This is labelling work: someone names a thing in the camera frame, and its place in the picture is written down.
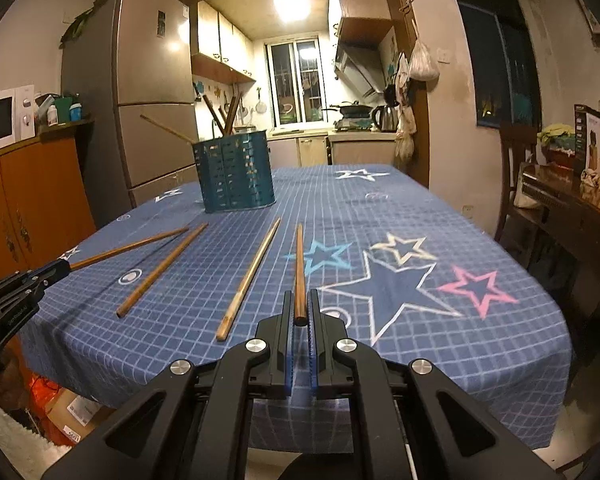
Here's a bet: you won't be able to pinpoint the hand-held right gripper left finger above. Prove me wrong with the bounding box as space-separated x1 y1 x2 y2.
42 290 295 480

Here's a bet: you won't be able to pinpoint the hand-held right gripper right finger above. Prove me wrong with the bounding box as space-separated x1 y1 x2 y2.
307 289 561 480

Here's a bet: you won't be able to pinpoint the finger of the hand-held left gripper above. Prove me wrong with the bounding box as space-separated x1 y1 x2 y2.
0 258 72 311
0 290 44 367

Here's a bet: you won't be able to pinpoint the brown wooden chopstick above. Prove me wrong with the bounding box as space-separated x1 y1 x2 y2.
116 222 209 319
69 226 190 271
140 114 199 145

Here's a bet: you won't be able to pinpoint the pale-ended bamboo chopstick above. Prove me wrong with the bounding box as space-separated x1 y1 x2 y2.
215 217 282 342

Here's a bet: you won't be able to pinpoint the dark curved wooden chopstick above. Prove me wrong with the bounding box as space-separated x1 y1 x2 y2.
293 223 309 324

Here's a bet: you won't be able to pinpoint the teal slotted utensil holder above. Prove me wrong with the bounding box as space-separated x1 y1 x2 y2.
191 129 277 215

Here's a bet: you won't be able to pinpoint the person's left hand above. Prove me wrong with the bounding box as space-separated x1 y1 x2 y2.
0 345 28 401

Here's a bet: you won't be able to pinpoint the orange plastic bag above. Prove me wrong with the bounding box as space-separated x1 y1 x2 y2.
27 372 66 411

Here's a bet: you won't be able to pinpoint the orange wooden cabinet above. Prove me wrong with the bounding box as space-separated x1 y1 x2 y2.
0 120 98 286

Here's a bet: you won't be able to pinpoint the cardboard box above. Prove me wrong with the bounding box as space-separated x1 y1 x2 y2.
42 390 116 448

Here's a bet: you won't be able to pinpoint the white fluffy rug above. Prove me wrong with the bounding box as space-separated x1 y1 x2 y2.
0 385 56 480

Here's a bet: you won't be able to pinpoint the blue checked star tablecloth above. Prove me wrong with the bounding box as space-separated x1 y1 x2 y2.
17 162 573 453

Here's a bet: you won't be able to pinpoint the white microwave oven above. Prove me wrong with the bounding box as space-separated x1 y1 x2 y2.
0 85 36 158

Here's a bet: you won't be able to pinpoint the clear plastic bag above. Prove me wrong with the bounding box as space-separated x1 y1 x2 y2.
34 94 56 126

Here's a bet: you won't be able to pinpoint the green box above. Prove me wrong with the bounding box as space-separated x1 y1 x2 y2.
55 94 80 123

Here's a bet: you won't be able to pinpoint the silver refrigerator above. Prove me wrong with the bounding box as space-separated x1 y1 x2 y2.
60 0 201 208

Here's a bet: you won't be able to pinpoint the gas stove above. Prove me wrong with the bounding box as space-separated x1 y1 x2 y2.
334 116 376 131

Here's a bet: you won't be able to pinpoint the hanging bags bundle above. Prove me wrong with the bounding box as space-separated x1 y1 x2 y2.
392 52 417 166

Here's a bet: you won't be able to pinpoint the steel electric kettle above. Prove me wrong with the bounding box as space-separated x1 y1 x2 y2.
372 102 400 133

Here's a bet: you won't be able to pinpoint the black wok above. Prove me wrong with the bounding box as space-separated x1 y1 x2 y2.
321 101 376 117

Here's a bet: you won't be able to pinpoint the kitchen window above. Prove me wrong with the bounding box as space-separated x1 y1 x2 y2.
265 37 326 128

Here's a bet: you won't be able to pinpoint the dark wooden chair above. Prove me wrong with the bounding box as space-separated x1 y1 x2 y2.
495 122 541 261

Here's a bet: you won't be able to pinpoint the dark wooden side table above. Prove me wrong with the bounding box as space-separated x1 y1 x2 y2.
517 162 600 311

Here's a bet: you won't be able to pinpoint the steel range hood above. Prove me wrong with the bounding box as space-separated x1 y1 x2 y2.
332 42 388 98

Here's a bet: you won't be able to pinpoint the white hanging plastic bag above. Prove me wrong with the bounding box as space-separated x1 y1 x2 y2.
407 40 440 82

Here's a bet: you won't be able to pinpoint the yellow-green cloth pile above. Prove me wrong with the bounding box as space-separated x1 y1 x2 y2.
537 122 576 148

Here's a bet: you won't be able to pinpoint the black printed carton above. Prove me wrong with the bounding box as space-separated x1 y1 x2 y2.
572 104 600 176

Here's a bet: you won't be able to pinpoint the square ceiling lamp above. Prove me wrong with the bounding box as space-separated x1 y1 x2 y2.
272 0 311 23

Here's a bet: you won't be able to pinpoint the dark room window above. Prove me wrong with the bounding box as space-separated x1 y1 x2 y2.
447 0 541 128

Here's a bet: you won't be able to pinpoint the wooden cabinet above hood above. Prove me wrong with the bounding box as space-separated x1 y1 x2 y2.
337 0 393 46

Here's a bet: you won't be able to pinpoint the wooden door frame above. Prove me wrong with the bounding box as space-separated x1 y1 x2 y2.
387 0 431 188

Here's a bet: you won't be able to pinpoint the kitchen wall cabinets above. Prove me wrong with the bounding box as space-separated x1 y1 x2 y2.
190 0 257 85

